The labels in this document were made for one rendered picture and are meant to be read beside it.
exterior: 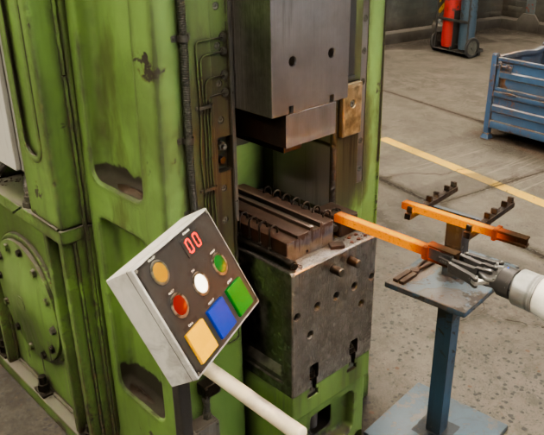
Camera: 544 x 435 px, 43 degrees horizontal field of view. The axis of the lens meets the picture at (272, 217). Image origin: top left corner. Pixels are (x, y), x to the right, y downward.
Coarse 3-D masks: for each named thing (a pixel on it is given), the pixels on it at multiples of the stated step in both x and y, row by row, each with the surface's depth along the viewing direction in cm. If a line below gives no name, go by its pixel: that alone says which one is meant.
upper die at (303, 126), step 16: (240, 112) 198; (304, 112) 189; (320, 112) 193; (240, 128) 200; (256, 128) 194; (272, 128) 190; (288, 128) 186; (304, 128) 191; (320, 128) 195; (288, 144) 188
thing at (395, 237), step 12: (336, 216) 198; (348, 216) 197; (360, 228) 192; (372, 228) 189; (384, 228) 189; (384, 240) 187; (396, 240) 183; (408, 240) 181; (420, 240) 181; (420, 252) 179; (456, 252) 172
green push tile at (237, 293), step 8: (240, 280) 171; (232, 288) 167; (240, 288) 170; (232, 296) 166; (240, 296) 169; (248, 296) 171; (232, 304) 166; (240, 304) 168; (248, 304) 170; (240, 312) 167
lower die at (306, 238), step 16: (256, 192) 232; (240, 208) 221; (256, 208) 221; (288, 208) 218; (304, 208) 220; (256, 224) 212; (272, 224) 210; (288, 224) 210; (304, 224) 207; (320, 224) 209; (256, 240) 210; (272, 240) 205; (288, 240) 202; (304, 240) 205; (320, 240) 211; (288, 256) 203
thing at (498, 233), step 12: (408, 204) 225; (420, 204) 225; (432, 216) 220; (444, 216) 217; (456, 216) 216; (480, 228) 209; (492, 228) 208; (492, 240) 207; (504, 240) 205; (516, 240) 203
